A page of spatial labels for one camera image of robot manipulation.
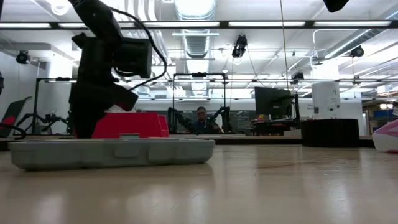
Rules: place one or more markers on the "grey duct tape roll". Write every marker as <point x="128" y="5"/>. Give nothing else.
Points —
<point x="329" y="133"/>

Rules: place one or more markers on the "black red chair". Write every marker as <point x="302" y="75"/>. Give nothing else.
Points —
<point x="14" y="115"/>

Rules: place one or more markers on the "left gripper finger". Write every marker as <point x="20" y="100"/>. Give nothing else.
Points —
<point x="87" y="124"/>

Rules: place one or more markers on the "black ceiling-hung camera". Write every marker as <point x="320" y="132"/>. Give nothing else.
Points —
<point x="240" y="46"/>

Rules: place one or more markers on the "black ceiling device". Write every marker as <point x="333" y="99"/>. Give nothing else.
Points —
<point x="22" y="57"/>
<point x="357" y="51"/>

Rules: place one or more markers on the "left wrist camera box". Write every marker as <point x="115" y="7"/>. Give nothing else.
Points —
<point x="133" y="57"/>

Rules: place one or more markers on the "pink white sanding block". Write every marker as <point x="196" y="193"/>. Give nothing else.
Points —
<point x="387" y="137"/>

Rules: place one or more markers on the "grey plastic tool case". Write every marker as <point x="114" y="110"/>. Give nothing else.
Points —
<point x="109" y="154"/>

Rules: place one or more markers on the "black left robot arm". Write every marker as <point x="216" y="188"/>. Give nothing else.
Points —
<point x="96" y="18"/>

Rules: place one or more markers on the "silver ceiling ventilation duct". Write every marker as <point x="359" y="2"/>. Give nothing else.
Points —
<point x="195" y="43"/>

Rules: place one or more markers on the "red plastic bin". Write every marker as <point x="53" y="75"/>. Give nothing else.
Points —
<point x="133" y="124"/>

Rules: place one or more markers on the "person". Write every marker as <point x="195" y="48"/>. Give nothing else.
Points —
<point x="201" y="124"/>

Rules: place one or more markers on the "background black robot arm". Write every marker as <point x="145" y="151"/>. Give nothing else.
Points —
<point x="222" y="118"/>
<point x="177" y="119"/>
<point x="46" y="119"/>

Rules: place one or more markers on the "black computer monitor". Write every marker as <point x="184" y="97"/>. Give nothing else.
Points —
<point x="272" y="102"/>

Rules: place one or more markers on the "black aluminium table frame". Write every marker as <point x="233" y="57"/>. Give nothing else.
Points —
<point x="248" y="140"/>

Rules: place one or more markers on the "background black station frame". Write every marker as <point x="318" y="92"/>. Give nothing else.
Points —
<point x="199" y="74"/>

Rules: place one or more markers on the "white round column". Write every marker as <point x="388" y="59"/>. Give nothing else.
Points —
<point x="326" y="99"/>

